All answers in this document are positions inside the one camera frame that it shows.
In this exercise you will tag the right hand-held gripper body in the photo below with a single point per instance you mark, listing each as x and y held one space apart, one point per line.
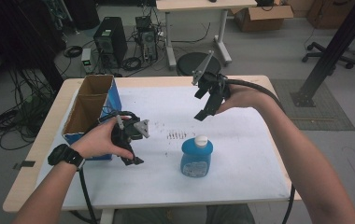
216 84

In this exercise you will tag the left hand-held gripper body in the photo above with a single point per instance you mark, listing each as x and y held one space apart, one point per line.
128 130

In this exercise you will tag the person's right hand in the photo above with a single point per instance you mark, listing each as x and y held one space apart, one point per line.
244 96

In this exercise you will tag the person's left hand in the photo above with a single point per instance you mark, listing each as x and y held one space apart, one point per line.
96 141

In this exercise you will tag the round black stool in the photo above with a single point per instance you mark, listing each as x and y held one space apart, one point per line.
189 63

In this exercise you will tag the blue cardboard box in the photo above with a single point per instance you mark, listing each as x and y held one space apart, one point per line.
88 109

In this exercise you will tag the blue bottle with white cap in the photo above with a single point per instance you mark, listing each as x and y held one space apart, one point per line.
196 157

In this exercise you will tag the white table leg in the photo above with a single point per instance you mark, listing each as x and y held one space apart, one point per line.
106 216

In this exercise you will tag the white table mat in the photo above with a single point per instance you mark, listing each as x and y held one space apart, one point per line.
244 155

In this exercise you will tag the black wristwatch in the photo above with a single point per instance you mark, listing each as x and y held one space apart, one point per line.
65 155

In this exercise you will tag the open-sided computer case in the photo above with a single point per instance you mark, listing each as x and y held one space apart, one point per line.
147 39

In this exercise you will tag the open brown cardboard box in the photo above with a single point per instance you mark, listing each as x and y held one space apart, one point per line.
261 18

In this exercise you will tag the small grey power supply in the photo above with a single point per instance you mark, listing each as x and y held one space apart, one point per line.
86 60

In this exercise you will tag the white-legged wooden desk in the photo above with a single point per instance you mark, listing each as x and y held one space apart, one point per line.
197 4

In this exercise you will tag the black computer tower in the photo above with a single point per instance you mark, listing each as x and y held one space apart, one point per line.
110 42

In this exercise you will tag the black floor tape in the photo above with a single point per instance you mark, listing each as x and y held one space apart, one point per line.
25 164

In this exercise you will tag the black office chair base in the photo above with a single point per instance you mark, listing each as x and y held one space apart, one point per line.
319 54

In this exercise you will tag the grey floor mat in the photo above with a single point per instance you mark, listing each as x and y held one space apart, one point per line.
322 118

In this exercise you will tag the closed brown cardboard box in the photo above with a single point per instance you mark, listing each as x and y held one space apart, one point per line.
329 14

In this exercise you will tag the black curtain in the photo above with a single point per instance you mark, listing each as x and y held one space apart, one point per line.
17 37

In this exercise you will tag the black metal post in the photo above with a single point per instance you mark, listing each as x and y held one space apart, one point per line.
331 53

